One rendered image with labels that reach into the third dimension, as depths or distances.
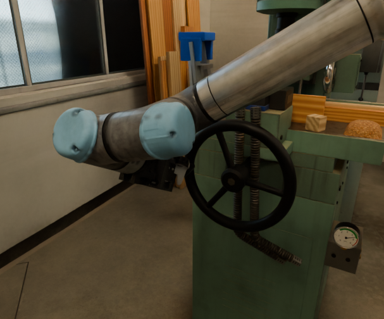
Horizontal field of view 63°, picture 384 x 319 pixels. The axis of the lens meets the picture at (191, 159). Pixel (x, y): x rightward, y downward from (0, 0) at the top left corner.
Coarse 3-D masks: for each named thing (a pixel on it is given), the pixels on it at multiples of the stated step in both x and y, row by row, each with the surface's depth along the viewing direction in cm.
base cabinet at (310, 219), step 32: (192, 224) 112; (288, 224) 93; (320, 224) 88; (192, 256) 117; (224, 256) 109; (256, 256) 102; (320, 256) 91; (192, 288) 122; (224, 288) 113; (256, 288) 106; (288, 288) 99; (320, 288) 99
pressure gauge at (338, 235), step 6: (342, 222) 81; (348, 222) 80; (336, 228) 80; (342, 228) 79; (348, 228) 78; (354, 228) 78; (336, 234) 80; (342, 234) 79; (348, 234) 79; (354, 234) 78; (360, 234) 79; (336, 240) 81; (342, 240) 80; (348, 240) 79; (354, 240) 78; (342, 246) 80; (348, 246) 80; (354, 246) 78
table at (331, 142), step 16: (288, 128) 85; (304, 128) 85; (336, 128) 85; (288, 144) 82; (304, 144) 83; (320, 144) 81; (336, 144) 79; (352, 144) 77; (368, 144) 76; (272, 160) 79; (352, 160) 78; (368, 160) 77
